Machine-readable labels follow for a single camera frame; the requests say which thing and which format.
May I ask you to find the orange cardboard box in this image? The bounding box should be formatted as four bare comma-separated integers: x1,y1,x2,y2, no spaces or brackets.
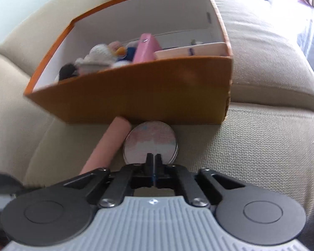
23,0,234,125

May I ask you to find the pink sausage stick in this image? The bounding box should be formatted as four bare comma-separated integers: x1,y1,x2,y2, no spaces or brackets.
79,117,131,175

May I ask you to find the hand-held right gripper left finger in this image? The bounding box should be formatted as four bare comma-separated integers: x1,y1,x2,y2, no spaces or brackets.
63,154,155,207

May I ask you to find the white knitted plush toy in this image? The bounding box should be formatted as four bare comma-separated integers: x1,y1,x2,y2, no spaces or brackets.
58,41,137,81

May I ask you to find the printed figure card pack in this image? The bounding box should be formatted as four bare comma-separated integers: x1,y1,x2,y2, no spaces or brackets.
154,42,228,59

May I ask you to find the pink flat box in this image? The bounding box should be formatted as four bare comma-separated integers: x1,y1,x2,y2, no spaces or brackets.
133,33,163,64

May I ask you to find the beige fabric sofa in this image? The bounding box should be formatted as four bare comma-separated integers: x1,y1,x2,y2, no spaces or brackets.
0,0,314,215

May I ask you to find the round silver mirror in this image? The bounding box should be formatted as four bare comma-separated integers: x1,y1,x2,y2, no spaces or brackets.
123,121,179,167

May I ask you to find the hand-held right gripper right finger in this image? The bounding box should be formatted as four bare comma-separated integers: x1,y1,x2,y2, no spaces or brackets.
154,154,246,207

